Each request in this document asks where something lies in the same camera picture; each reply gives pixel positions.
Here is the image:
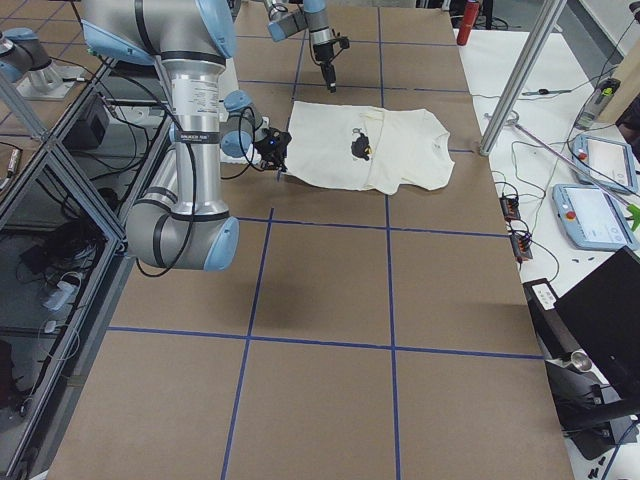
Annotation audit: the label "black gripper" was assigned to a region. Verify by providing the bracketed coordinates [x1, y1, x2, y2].
[312, 40, 336, 91]
[257, 134, 288, 174]

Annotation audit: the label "reacher grabber tool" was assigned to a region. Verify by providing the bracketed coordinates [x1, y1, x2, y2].
[504, 111, 639, 231]

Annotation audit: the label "far blue teach pendant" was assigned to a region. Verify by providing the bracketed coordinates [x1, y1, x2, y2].
[571, 134, 639, 193]

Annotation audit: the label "red cylinder bottle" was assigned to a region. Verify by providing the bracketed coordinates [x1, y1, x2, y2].
[456, 0, 480, 46]

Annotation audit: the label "small electronics board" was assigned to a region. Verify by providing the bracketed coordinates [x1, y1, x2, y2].
[499, 195, 521, 221]
[509, 232, 533, 263]

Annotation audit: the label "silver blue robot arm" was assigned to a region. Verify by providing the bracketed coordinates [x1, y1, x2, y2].
[81, 1, 291, 276]
[263, 1, 349, 93]

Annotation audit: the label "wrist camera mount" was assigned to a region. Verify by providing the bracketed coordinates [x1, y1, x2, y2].
[332, 35, 350, 50]
[253, 127, 292, 157]

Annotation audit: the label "near blue teach pendant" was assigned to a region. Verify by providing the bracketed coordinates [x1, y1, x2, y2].
[552, 184, 639, 251]

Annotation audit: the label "cream long sleeve cat shirt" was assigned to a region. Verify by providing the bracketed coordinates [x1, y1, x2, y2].
[286, 101, 454, 195]

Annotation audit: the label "blue teach pendant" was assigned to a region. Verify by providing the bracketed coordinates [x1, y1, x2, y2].
[571, 134, 639, 193]
[552, 184, 639, 251]

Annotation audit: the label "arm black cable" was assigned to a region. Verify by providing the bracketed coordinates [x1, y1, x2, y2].
[99, 89, 266, 277]

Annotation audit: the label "clear water bottle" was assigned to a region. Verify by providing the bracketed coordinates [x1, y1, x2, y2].
[574, 77, 621, 131]

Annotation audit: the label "aluminium frame rack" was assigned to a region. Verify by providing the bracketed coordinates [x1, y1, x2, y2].
[1, 45, 170, 479]

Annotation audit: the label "aluminium frame post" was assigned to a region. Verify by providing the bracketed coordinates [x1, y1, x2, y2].
[479, 0, 566, 157]

